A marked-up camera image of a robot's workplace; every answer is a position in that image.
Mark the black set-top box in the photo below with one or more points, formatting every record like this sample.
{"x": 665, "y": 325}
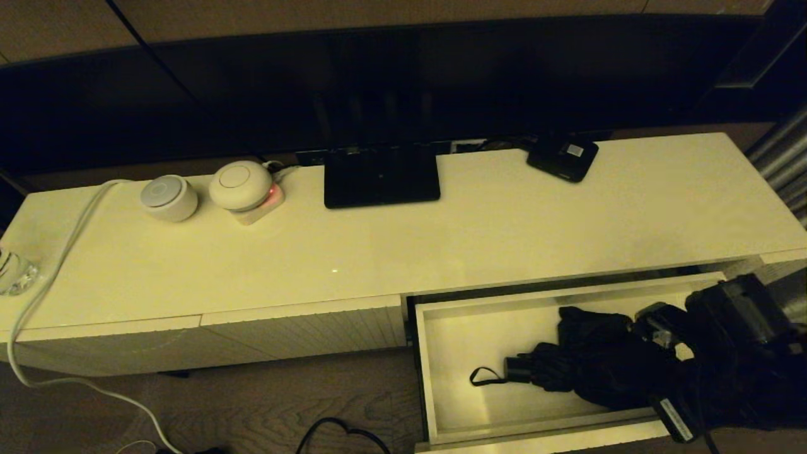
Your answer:
{"x": 560, "y": 161}

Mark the clear glass object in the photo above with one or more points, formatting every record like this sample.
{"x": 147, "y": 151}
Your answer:
{"x": 16, "y": 274}

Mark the silver ribbed column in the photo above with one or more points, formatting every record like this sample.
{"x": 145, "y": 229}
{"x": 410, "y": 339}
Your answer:
{"x": 782, "y": 164}

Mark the white speaker grey top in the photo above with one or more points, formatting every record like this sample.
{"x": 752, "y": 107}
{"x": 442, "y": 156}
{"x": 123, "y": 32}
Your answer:
{"x": 168, "y": 198}

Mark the white TV cabinet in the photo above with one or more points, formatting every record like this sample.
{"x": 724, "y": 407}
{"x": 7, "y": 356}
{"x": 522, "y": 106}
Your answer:
{"x": 315, "y": 252}

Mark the white cloth on floor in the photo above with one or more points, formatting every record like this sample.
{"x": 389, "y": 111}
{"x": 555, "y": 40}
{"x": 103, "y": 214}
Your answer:
{"x": 797, "y": 293}

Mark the cream white ribbed drawer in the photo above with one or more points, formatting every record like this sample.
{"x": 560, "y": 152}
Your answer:
{"x": 466, "y": 340}

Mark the black television base plate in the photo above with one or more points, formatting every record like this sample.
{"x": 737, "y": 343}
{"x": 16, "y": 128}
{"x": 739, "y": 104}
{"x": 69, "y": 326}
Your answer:
{"x": 381, "y": 180}

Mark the plain cream cabinet front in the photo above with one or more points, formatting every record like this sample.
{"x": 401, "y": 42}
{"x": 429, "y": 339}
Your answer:
{"x": 107, "y": 350}

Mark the black umbrella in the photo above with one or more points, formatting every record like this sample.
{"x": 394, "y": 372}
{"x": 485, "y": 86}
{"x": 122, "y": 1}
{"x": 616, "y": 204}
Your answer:
{"x": 599, "y": 366}

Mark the white power strip red light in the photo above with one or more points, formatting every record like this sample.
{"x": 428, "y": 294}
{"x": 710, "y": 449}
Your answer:
{"x": 265, "y": 212}

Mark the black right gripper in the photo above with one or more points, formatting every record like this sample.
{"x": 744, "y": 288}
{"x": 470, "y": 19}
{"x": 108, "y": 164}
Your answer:
{"x": 687, "y": 397}

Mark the large black television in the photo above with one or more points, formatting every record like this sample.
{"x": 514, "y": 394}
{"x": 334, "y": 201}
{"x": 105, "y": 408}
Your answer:
{"x": 378, "y": 82}

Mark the wide ribbed cabinet front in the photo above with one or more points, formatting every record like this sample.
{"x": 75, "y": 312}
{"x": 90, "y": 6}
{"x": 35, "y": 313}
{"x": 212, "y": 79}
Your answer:
{"x": 302, "y": 331}

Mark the white round dome device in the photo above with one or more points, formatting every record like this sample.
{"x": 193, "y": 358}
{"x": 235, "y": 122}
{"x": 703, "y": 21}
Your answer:
{"x": 239, "y": 186}

